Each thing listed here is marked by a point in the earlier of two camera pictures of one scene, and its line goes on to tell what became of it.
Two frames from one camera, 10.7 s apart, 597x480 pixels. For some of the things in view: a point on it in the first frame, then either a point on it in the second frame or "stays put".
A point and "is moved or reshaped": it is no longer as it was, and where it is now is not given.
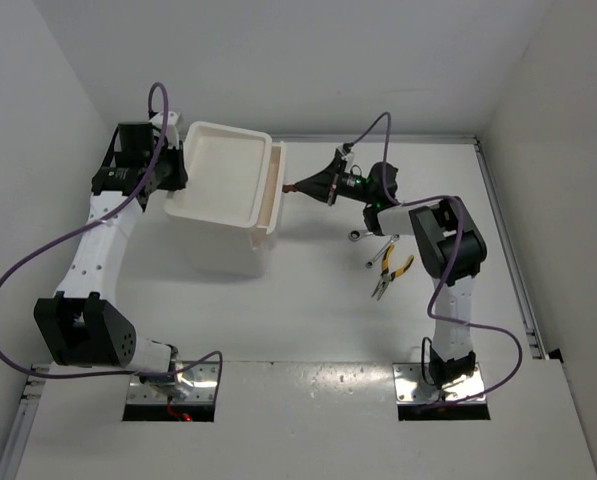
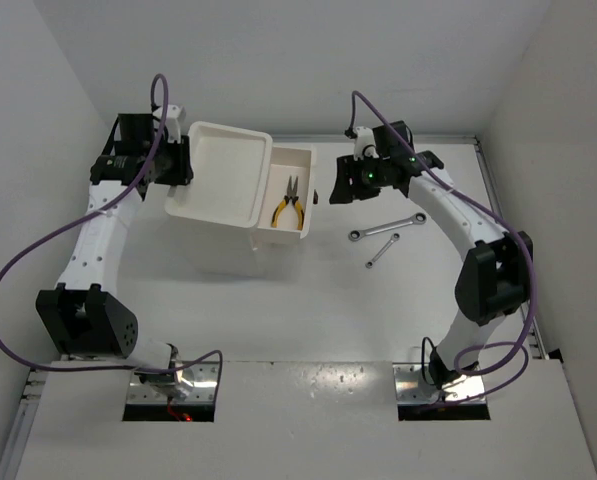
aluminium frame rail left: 13,450 stays put
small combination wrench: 393,238 stays put
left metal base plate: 195,384 stays put
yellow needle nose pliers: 386,276 -> 293,197
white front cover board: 302,422 stays put
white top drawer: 276,188 is moved or reshaped
